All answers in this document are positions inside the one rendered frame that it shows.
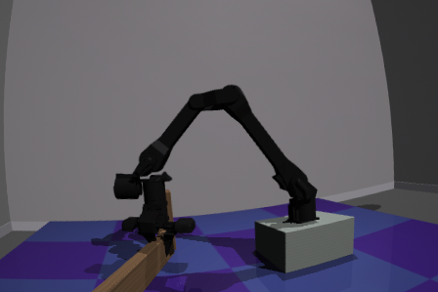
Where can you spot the brown wooden post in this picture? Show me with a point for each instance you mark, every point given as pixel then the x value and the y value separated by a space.
pixel 169 213

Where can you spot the wooden board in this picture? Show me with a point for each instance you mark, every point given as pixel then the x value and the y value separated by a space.
pixel 140 270

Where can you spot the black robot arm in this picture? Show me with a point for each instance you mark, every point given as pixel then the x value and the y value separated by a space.
pixel 302 206

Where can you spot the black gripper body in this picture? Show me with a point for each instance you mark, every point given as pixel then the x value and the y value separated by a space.
pixel 183 225

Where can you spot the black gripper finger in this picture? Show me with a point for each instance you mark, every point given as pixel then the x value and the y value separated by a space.
pixel 167 242
pixel 148 235

